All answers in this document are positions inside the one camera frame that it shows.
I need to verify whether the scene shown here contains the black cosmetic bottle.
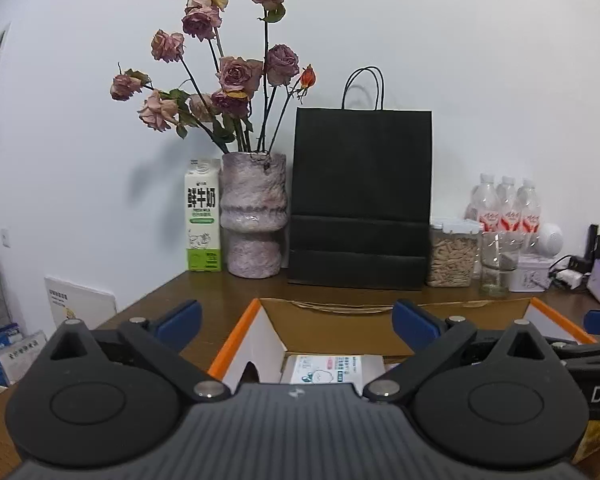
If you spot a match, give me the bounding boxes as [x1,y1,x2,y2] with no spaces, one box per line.
[585,224,600,262]

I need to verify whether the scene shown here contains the white round tin box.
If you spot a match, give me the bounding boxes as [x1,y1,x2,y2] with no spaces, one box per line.
[508,255,553,292]

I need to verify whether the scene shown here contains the white round lamp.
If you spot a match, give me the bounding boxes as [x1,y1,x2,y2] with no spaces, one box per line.
[534,223,564,258]

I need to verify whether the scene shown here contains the blue white leaflets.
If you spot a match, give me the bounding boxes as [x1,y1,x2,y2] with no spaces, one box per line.
[0,323,47,387]

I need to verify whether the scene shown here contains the clear drinking glass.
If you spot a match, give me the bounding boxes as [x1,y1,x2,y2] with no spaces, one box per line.
[480,231,522,298]

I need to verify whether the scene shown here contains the white wet wipes pack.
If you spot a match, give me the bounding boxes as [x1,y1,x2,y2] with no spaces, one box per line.
[280,354,386,394]

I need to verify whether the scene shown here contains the right red-label water bottle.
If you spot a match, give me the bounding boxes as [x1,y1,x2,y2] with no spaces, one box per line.
[517,179,542,252]

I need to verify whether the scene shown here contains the red-label water bottle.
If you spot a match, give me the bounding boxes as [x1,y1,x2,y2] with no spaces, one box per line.
[517,179,542,252]
[496,176,521,232]
[465,174,501,232]

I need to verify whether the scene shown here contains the middle red-label water bottle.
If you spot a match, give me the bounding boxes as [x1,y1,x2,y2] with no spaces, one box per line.
[496,176,521,232]

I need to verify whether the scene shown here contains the clear container of seeds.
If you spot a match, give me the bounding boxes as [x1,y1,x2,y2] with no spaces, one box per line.
[427,218,482,288]

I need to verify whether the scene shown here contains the left red-label water bottle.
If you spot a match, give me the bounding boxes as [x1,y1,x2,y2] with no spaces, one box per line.
[465,174,501,232]

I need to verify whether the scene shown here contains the orange white cardboard box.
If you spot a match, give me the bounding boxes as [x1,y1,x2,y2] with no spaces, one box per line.
[208,297,596,389]

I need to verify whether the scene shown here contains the black paper shopping bag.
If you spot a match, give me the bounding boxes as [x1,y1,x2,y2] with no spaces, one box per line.
[287,65,432,289]

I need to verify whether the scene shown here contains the white green milk carton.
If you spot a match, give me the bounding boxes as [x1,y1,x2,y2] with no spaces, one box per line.
[184,158,222,272]

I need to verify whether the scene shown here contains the purple marbled ceramic vase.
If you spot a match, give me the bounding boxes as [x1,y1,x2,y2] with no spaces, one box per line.
[220,152,288,280]

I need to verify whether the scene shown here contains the dried pink rose bouquet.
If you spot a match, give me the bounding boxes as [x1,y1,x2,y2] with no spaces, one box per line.
[109,0,316,155]

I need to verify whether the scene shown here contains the white charger with black cable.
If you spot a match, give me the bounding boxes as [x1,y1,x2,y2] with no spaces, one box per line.
[548,255,594,292]

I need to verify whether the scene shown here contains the white board leaning on wall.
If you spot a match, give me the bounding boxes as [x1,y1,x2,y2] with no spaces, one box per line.
[44,276,117,330]

